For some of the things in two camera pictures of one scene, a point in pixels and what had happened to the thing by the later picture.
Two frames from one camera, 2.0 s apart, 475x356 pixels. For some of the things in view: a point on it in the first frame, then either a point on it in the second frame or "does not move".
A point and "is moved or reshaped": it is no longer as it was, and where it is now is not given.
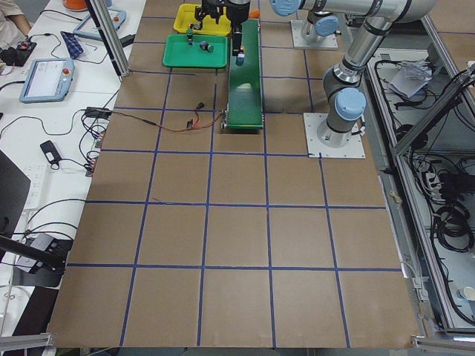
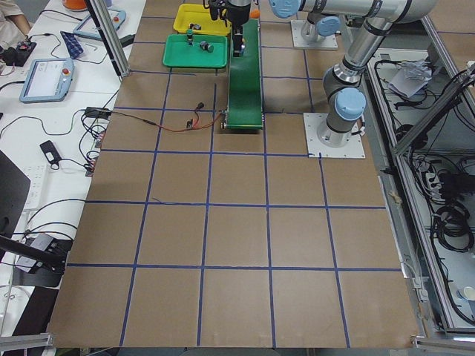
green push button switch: (190, 41) does not move
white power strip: (37, 174) does not move
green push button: (205, 46) does not move
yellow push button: (240, 59) is moved or reshaped
